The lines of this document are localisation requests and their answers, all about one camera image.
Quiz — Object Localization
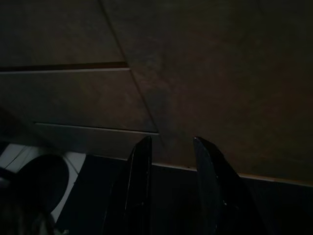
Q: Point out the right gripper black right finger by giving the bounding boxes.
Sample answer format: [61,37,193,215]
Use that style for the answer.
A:
[193,136,268,235]

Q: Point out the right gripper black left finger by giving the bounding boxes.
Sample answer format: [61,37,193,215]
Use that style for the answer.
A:
[107,136,153,235]

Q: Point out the black robot leg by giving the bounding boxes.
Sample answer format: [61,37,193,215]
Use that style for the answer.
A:
[0,154,70,235]

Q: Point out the grey brown base cabinet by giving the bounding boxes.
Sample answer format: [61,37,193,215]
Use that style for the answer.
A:
[0,0,313,188]

